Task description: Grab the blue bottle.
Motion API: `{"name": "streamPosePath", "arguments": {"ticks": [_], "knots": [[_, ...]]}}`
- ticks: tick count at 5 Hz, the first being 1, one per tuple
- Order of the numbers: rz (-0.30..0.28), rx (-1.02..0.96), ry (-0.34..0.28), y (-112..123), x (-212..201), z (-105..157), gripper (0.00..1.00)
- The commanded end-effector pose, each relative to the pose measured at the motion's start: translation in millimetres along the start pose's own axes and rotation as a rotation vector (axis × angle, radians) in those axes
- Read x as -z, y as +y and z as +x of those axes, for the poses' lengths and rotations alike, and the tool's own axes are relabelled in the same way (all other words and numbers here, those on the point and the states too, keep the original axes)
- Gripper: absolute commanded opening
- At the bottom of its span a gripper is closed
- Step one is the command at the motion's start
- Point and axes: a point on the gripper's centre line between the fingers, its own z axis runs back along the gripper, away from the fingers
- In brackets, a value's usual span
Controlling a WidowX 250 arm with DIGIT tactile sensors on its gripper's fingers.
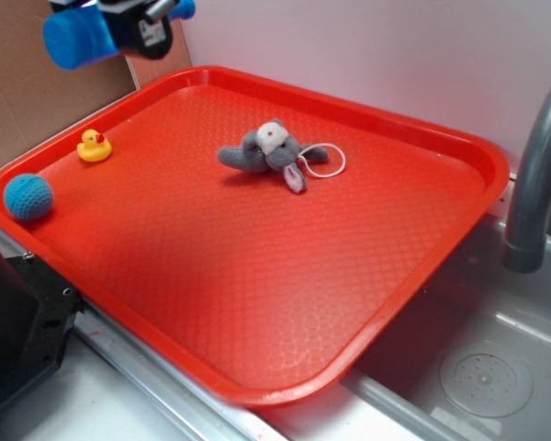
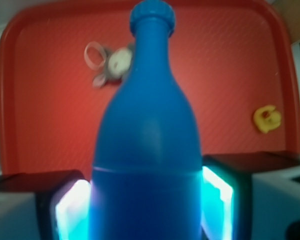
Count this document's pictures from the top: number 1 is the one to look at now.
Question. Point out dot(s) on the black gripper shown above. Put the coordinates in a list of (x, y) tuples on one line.
[(131, 32)]

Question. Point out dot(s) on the blue plastic bottle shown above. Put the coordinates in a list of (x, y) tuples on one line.
[(78, 37)]

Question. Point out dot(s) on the yellow rubber duck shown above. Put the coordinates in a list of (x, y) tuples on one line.
[(94, 146)]

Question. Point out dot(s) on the brown cardboard panel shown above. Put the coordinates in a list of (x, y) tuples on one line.
[(38, 99)]

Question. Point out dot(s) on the grey plush mouse toy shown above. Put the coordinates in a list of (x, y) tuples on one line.
[(272, 148)]

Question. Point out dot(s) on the blue crocheted ball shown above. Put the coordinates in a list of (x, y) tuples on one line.
[(28, 197)]

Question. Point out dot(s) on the red plastic tray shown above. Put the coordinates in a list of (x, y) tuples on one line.
[(261, 295)]

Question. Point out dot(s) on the grey sink faucet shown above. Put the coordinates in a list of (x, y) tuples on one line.
[(528, 223)]

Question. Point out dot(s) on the grey toy sink basin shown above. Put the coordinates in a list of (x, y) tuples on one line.
[(469, 358)]

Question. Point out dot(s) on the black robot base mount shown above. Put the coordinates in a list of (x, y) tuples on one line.
[(37, 312)]

